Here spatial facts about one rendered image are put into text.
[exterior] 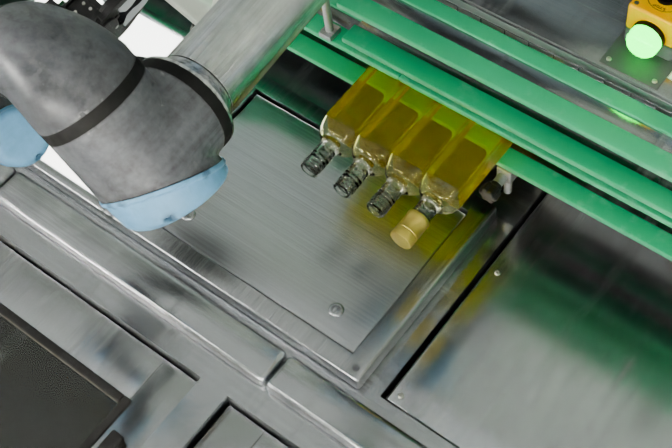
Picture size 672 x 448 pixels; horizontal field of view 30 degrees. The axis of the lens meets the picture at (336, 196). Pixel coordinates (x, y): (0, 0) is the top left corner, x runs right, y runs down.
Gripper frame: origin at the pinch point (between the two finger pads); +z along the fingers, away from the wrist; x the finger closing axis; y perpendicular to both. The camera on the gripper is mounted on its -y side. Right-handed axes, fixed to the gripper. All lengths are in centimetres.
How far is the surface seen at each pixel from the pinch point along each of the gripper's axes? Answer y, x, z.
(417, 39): -32.5, 0.0, 15.5
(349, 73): -24.8, 20.0, 12.4
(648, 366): -84, 13, 4
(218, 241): -25.8, 24.6, -19.0
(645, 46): -57, -13, 28
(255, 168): -22.1, 27.9, -6.3
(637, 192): -68, -4, 16
